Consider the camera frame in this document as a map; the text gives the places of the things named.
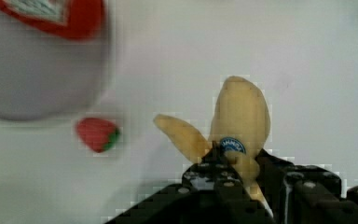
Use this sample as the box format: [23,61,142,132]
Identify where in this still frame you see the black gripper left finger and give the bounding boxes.
[105,143,275,224]

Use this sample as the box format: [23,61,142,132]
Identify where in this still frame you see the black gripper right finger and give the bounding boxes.
[255,150,358,224]

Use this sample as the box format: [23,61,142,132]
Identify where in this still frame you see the yellow plush peeled banana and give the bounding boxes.
[154,76,270,205]

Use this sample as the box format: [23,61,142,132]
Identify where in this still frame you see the red toy strawberry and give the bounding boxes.
[76,118,120,153]

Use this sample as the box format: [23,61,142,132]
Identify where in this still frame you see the grey round plate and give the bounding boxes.
[0,0,110,120]

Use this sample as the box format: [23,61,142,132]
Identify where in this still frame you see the red plush ketchup bottle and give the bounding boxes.
[0,0,105,40]

